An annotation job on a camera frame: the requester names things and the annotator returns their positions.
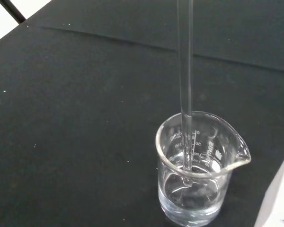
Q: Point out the clear glass beaker with water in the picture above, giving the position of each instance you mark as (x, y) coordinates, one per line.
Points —
(194, 209)

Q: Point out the black tripod leg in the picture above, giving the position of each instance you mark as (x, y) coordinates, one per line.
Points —
(11, 10)

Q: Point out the black bench cloth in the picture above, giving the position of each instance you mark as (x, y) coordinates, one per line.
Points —
(85, 118)

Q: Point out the white test tube rack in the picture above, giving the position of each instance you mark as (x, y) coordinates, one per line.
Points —
(281, 194)

